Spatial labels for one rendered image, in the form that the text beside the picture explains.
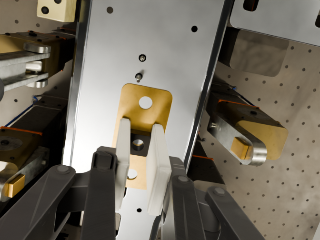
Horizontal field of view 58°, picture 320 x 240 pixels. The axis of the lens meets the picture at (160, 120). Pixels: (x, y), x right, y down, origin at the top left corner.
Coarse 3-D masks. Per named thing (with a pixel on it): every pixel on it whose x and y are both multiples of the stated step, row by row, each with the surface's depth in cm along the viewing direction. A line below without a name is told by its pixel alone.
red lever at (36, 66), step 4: (36, 60) 38; (40, 60) 38; (28, 64) 37; (32, 64) 38; (36, 64) 38; (40, 64) 38; (28, 68) 37; (32, 68) 38; (36, 68) 38; (40, 68) 38; (32, 72) 38; (36, 72) 38
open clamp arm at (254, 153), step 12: (216, 120) 49; (228, 120) 47; (216, 132) 48; (228, 132) 45; (240, 132) 42; (228, 144) 45; (240, 144) 40; (252, 144) 39; (264, 144) 40; (240, 156) 40; (252, 156) 39; (264, 156) 39
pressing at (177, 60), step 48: (96, 0) 42; (144, 0) 43; (192, 0) 43; (96, 48) 44; (144, 48) 45; (192, 48) 45; (96, 96) 47; (192, 96) 48; (96, 144) 49; (192, 144) 51; (144, 192) 53
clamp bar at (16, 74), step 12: (0, 60) 29; (12, 60) 31; (24, 60) 34; (0, 72) 31; (12, 72) 33; (24, 72) 36; (0, 84) 25; (12, 84) 32; (24, 84) 35; (0, 96) 26
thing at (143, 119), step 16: (128, 96) 21; (144, 96) 21; (160, 96) 21; (128, 112) 21; (144, 112) 21; (160, 112) 21; (144, 128) 22; (112, 144) 22; (144, 144) 21; (144, 160) 23; (144, 176) 23
